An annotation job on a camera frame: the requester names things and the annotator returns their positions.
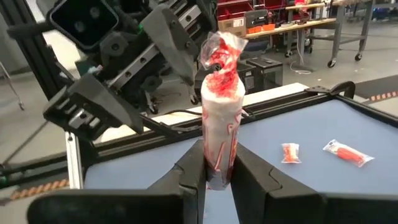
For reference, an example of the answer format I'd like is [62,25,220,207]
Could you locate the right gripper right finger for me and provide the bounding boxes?
[230,142,327,224]

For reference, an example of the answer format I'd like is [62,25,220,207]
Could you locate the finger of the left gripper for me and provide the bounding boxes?
[139,4,200,104]
[42,73,144,141]

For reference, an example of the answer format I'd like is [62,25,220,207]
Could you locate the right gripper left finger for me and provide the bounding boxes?
[147,139,208,224]

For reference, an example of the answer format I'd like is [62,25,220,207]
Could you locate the red gummy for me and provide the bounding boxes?
[322,139,376,169]
[280,142,302,165]

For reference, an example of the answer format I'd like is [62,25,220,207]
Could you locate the white red-striped candy roll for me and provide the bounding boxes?
[198,30,249,191]

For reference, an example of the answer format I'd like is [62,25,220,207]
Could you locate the silver aluminium table leg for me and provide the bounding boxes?
[65,132,83,190]

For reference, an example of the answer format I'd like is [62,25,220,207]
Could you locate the brown cardboard box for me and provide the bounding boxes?
[217,17,247,37]

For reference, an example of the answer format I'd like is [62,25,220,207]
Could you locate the red storage bin rack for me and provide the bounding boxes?
[216,0,282,20]

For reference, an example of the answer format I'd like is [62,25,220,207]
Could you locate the black computer case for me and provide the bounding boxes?
[247,57,284,91]
[194,60,249,96]

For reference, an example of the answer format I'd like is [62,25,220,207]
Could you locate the orange plastic trays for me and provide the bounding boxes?
[247,24,276,34]

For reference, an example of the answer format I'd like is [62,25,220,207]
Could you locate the hazard-striped black floor mat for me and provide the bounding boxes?
[354,73,398,105]
[0,178,71,206]

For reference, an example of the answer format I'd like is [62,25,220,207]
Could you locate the gray metal workbench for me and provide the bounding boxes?
[244,0,377,68]

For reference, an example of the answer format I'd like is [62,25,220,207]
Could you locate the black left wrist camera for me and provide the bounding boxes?
[49,0,121,52]

